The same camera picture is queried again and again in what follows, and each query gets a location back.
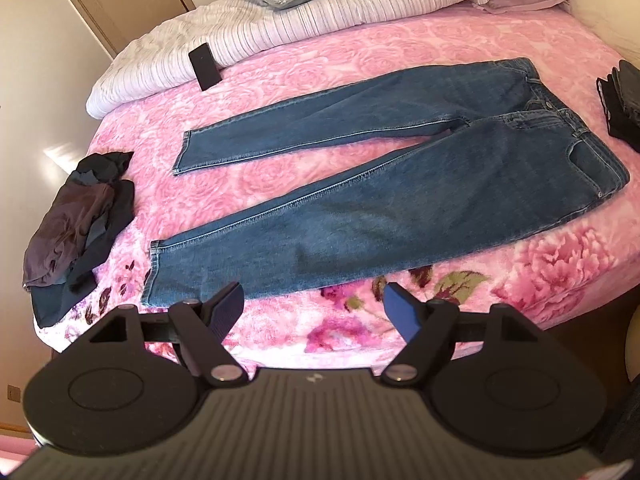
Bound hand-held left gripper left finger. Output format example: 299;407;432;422
75;282;248;389

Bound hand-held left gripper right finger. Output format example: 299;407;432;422
382;282;551;389

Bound blue denim jeans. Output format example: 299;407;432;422
141;57;631;307

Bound pile of dark unfolded clothes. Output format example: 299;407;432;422
31;151;136;328

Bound dark purple garment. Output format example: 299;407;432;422
22;182;113;288

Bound black flat phone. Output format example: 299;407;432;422
189;43;222;92

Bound pink floral blanket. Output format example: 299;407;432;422
35;2;640;366

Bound white striped quilt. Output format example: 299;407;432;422
86;0;576;120

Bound folded black pants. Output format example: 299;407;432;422
596;75;640;152

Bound wooden door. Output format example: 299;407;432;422
50;0;196;58

